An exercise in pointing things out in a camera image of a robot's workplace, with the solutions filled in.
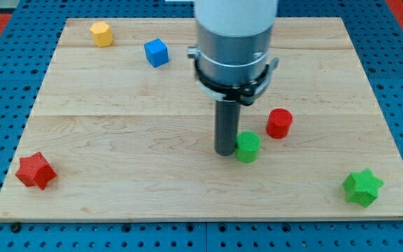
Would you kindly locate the red cylinder block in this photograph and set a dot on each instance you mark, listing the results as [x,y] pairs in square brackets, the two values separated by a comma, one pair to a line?
[279,123]

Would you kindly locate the green cylinder block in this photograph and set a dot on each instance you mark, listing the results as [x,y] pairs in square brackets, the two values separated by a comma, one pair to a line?
[247,147]

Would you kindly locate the red star block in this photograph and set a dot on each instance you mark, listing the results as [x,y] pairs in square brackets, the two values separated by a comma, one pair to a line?
[35,170]

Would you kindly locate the yellow hexagon block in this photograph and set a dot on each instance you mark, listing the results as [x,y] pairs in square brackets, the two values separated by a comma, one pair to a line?
[101,34]

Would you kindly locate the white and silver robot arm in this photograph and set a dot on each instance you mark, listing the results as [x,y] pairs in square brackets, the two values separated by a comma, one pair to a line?
[230,59]

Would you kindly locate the green star block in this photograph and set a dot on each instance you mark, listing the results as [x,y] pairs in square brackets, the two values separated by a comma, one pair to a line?
[362,187]

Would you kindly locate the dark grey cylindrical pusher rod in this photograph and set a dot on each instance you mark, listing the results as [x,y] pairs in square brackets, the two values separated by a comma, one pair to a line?
[226,126]

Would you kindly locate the light wooden board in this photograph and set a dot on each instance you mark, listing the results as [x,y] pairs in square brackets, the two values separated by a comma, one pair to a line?
[133,143]

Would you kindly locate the blue cube block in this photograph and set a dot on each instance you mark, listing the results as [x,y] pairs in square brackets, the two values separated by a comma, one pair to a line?
[156,52]

